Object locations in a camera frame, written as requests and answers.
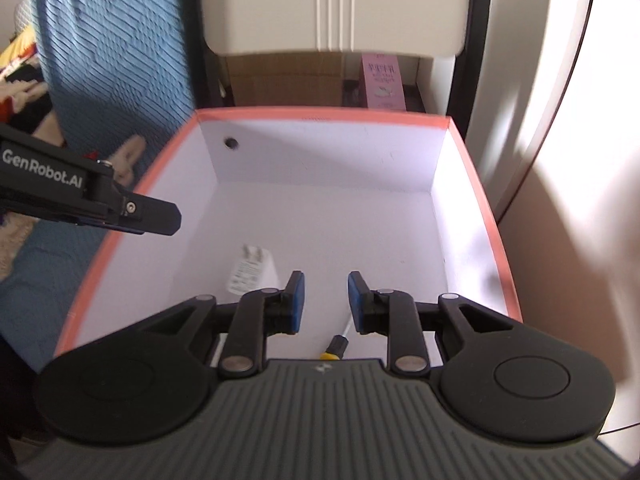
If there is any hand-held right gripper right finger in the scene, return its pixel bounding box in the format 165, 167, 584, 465
347, 270, 516, 377

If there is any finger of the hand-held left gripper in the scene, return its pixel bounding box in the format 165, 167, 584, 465
75, 182, 182, 237

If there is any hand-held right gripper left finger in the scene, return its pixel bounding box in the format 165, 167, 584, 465
134, 270, 307, 380

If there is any pink rimmed white box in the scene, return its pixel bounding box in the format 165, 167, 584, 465
54, 106, 524, 368

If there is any white charger plug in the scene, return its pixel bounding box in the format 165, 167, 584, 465
226, 243, 279, 297

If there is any beige lace cloth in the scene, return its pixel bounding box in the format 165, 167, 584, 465
0, 212, 35, 283

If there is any blue quilted blanket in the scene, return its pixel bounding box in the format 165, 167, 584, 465
0, 0, 197, 373

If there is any brown cardboard box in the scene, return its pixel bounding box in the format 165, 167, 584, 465
220, 52, 347, 109

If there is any pink carton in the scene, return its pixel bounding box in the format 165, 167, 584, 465
361, 52, 407, 111

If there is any yellow black handled screwdriver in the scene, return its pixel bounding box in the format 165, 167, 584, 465
320, 312, 353, 361

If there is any thin black cable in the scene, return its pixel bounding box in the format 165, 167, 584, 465
497, 0, 598, 226

